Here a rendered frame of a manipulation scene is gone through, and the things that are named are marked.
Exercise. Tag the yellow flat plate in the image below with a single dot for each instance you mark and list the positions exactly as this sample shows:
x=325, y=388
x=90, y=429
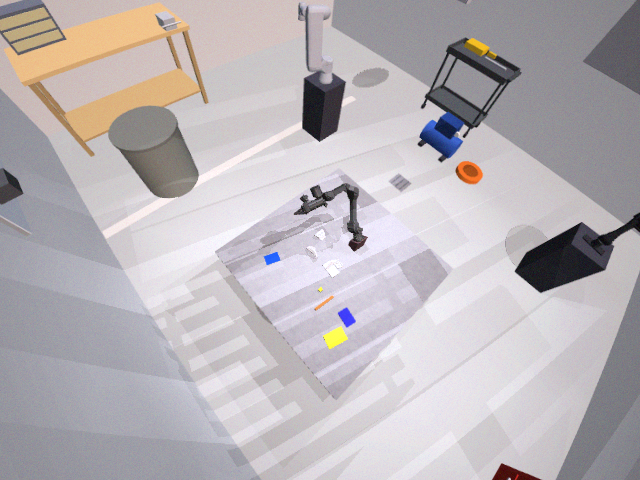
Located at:
x=335, y=337

